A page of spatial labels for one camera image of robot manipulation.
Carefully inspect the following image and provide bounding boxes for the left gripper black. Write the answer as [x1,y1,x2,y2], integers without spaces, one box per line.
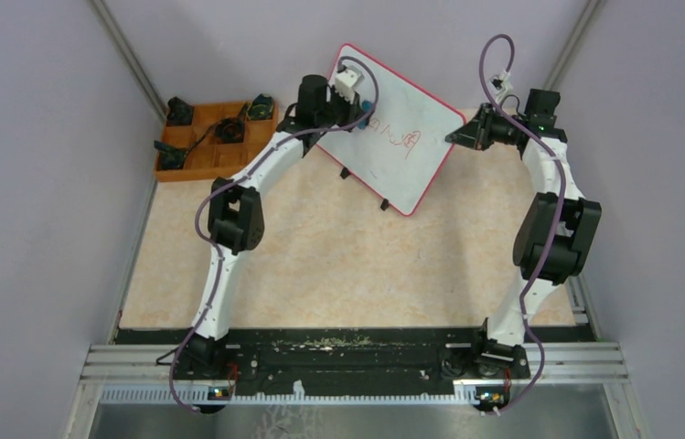
[316,84,366,132]

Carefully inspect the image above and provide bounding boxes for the whiteboard with pink frame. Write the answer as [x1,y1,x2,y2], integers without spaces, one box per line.
[318,43,466,217]

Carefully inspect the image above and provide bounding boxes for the blue whiteboard eraser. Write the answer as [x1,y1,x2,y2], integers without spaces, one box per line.
[358,101,374,130]

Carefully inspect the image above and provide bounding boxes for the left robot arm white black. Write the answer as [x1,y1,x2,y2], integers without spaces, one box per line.
[170,68,376,379]

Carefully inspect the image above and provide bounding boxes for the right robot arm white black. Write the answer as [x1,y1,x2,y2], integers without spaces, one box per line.
[445,89,602,378]

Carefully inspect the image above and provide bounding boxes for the green yellow item in tray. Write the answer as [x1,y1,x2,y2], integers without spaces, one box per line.
[240,93,274,121]

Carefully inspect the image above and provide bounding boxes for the orange wooden compartment tray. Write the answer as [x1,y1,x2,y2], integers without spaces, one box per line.
[154,101,279,182]

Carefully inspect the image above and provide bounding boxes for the black item tray top-left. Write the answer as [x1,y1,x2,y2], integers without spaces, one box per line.
[166,96,195,127]

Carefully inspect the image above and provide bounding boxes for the black green item tray left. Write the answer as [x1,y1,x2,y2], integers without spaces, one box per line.
[154,141,187,171]

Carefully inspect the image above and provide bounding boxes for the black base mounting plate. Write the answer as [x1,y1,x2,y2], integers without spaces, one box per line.
[87,326,594,401]

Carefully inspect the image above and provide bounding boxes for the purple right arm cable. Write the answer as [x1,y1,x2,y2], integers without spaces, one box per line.
[477,33,567,416]

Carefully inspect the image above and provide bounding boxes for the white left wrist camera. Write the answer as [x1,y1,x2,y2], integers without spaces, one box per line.
[334,67,363,103]

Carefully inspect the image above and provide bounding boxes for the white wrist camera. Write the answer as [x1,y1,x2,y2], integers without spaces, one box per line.
[334,67,363,103]
[489,70,512,94]

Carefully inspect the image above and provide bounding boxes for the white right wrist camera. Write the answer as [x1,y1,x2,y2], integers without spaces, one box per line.
[489,70,512,94]

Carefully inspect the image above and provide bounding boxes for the black coiled cable in tray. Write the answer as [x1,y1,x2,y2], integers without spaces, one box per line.
[184,118,250,153]

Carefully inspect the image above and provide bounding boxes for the aluminium frame rail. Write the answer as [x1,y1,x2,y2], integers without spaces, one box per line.
[64,338,649,438]

